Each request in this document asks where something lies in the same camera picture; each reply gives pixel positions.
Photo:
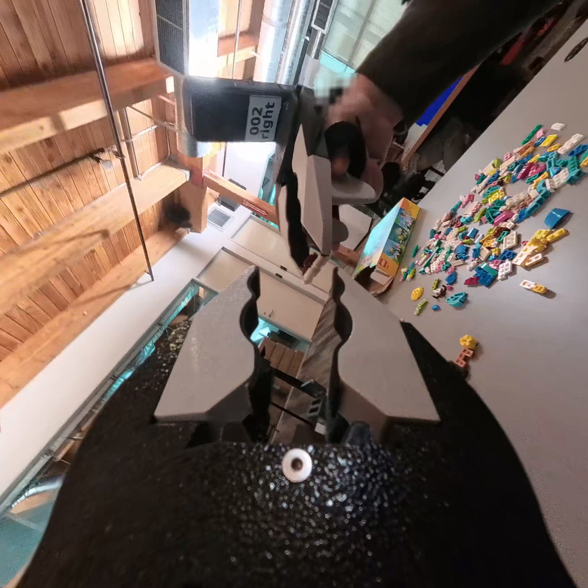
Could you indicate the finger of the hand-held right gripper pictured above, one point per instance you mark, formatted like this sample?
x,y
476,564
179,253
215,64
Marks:
x,y
317,202
288,216

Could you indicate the red white sign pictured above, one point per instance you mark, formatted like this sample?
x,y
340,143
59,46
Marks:
x,y
255,207

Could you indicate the pile of colourful bricks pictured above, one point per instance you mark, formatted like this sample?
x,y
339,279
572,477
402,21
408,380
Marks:
x,y
505,206

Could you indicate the lime green stepped plate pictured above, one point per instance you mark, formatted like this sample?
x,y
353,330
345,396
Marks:
x,y
420,307

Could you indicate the blue storage bin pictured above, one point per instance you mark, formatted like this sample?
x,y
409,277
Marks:
x,y
441,103

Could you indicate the person's right hand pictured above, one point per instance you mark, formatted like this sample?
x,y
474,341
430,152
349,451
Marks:
x,y
381,124

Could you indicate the yellow dome brick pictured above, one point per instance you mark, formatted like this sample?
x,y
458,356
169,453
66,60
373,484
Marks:
x,y
417,293

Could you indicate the grey desk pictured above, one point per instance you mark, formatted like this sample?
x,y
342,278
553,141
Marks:
x,y
528,367

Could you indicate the salmon L-shaped plate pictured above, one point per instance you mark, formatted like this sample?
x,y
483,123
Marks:
x,y
464,356

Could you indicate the yellow hinge plate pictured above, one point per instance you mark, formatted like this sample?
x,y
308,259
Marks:
x,y
534,287

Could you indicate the metal ceiling rod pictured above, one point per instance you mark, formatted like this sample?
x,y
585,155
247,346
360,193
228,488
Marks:
x,y
115,138

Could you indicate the ceiling vent box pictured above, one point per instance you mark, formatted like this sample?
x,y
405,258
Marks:
x,y
172,36

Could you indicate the yellow round brick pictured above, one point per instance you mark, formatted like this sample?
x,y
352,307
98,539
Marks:
x,y
468,341

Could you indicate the dark brown white brick assembly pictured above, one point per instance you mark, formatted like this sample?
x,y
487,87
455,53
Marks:
x,y
441,290

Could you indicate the black wall speaker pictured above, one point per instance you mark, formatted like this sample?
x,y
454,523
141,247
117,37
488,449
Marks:
x,y
179,215

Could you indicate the blue curved slope brick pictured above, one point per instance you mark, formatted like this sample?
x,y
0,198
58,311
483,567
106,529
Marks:
x,y
558,217

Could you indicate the brown round brick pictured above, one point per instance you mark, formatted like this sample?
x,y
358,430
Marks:
x,y
307,263

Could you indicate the black desk grommet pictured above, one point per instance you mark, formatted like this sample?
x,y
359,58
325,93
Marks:
x,y
576,54

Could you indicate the silver spiral air duct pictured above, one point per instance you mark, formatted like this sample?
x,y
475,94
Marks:
x,y
294,41

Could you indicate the teal arch brick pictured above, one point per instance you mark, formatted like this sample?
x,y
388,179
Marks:
x,y
457,298

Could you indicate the wooden support column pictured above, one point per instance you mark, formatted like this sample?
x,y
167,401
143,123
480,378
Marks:
x,y
229,193

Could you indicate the wall vent grille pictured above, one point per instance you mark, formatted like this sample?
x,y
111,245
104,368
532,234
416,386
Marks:
x,y
219,216

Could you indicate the colourful brick set box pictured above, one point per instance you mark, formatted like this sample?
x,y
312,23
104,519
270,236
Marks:
x,y
390,239

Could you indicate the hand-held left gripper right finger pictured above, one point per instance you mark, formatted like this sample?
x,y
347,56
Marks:
x,y
386,372

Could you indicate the person's right forearm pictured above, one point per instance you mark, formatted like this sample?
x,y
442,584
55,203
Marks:
x,y
436,55

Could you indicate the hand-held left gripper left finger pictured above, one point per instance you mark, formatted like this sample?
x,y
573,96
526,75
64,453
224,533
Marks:
x,y
211,367

